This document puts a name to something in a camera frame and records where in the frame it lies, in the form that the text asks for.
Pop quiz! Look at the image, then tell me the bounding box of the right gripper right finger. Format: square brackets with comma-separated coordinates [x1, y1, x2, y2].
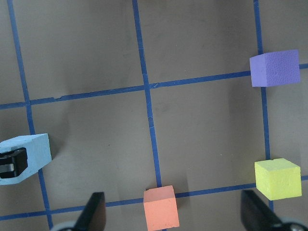
[241, 190, 284, 231]

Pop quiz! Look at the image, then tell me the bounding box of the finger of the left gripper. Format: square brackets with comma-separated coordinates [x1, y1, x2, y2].
[0, 147, 27, 179]

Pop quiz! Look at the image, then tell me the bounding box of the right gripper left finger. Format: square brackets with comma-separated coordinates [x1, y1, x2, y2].
[73, 192, 106, 231]

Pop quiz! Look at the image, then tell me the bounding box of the light blue block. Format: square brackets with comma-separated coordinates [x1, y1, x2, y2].
[0, 133, 52, 185]

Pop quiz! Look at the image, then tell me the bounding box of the yellow foam block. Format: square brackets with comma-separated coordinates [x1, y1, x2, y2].
[254, 158, 302, 201]

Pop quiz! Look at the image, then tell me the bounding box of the orange block near base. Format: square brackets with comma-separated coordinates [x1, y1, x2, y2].
[143, 185, 180, 231]

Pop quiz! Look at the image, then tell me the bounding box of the purple block right side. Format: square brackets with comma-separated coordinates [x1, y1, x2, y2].
[249, 50, 300, 87]

